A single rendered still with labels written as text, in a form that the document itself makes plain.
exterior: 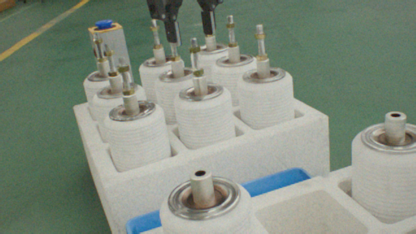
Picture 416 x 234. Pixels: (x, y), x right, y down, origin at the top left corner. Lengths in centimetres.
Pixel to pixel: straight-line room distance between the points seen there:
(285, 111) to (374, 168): 28
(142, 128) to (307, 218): 27
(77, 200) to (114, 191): 35
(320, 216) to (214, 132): 22
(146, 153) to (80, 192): 37
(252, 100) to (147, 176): 22
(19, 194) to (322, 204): 73
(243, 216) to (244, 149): 29
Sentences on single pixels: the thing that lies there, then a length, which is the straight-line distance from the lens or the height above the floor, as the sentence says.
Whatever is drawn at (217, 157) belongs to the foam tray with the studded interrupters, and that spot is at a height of 17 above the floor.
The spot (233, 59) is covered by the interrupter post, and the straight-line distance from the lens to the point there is 88.
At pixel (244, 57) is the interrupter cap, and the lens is 90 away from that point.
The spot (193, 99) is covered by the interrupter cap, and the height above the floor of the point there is 25.
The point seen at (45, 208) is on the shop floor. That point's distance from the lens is 104.
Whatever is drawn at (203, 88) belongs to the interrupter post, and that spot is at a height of 26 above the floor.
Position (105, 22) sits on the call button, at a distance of 108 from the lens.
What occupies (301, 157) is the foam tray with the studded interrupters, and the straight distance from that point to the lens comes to 79.
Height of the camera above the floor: 51
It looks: 23 degrees down
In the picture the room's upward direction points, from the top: 8 degrees counter-clockwise
